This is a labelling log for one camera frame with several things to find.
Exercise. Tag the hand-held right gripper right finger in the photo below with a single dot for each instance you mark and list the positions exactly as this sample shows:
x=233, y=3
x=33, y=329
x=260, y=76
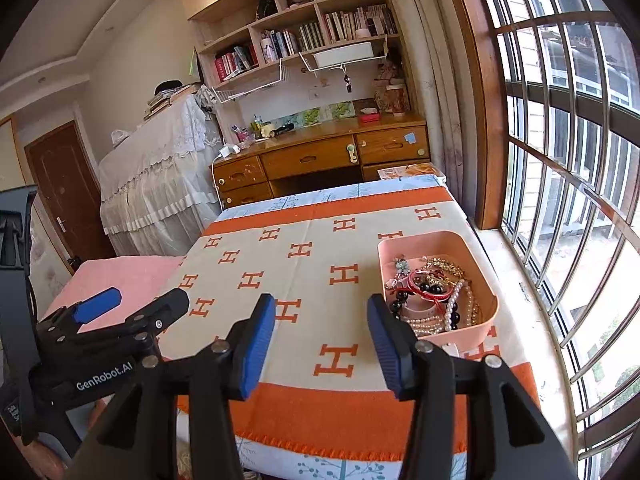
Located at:
x=387, y=355

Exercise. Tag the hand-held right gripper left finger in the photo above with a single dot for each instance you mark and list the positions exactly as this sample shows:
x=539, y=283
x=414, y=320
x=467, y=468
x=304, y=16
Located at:
x=255, y=355

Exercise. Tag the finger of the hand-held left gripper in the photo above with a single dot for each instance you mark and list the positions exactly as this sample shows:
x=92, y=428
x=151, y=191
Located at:
x=97, y=305
x=160, y=310

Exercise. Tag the pink plastic tray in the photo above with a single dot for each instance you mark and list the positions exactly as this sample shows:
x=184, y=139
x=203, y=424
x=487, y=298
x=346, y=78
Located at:
x=430, y=245

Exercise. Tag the pink blanket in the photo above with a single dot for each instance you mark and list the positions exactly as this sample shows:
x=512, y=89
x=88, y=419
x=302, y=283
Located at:
x=125, y=275

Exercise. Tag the orange and beige printed blanket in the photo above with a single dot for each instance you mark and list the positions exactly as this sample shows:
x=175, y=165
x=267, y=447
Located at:
x=310, y=280

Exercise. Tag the gold leaf hair comb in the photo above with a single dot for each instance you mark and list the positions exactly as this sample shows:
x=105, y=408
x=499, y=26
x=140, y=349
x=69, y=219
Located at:
x=445, y=265

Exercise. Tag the brown wooden door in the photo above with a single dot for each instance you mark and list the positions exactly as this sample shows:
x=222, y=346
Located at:
x=65, y=185

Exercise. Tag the white lace covered furniture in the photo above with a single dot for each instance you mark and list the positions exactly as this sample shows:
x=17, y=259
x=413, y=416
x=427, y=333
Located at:
x=160, y=175

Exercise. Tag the white power adapter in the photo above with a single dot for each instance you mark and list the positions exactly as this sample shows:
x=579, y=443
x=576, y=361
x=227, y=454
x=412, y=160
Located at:
x=230, y=151

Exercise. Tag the orange magazine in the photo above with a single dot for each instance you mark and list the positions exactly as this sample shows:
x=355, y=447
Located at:
x=407, y=171

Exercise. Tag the pink cup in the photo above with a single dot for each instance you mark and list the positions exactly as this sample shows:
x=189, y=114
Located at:
x=241, y=135

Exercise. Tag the green drawer safety lock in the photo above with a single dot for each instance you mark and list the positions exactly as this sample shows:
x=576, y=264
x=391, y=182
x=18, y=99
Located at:
x=352, y=153

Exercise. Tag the wooden desk with drawers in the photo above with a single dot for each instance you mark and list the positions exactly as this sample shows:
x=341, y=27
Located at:
x=310, y=157

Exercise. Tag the stack of books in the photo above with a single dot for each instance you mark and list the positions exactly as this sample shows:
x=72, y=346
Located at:
x=165, y=102

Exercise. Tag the green bottle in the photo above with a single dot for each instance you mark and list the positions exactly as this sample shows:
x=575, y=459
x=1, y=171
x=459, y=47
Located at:
x=257, y=126

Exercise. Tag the black flashlight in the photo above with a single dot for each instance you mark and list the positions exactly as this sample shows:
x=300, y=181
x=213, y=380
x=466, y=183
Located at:
x=284, y=129

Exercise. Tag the small red box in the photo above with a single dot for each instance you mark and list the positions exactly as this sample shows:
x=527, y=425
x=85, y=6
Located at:
x=369, y=119

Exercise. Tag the green picture cards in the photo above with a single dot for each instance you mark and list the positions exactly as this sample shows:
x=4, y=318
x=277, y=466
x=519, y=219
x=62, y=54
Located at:
x=335, y=110

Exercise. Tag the patterned jar with lid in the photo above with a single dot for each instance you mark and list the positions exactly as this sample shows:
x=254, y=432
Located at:
x=396, y=100

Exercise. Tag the row of red books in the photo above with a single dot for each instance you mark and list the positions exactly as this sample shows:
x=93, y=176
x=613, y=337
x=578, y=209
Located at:
x=235, y=62

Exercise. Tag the pale floral curtain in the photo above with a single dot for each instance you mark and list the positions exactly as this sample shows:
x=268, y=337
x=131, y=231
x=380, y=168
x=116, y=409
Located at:
x=430, y=85

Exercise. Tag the hanging keys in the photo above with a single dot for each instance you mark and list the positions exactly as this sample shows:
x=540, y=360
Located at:
x=347, y=84

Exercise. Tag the white plastic basket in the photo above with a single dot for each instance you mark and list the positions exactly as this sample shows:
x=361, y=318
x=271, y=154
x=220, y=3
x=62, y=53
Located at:
x=345, y=54

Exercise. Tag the metal window grille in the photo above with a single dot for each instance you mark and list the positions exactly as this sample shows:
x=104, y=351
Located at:
x=550, y=25

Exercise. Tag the wooden window frame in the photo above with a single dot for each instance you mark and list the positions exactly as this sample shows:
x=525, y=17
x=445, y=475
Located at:
x=480, y=110

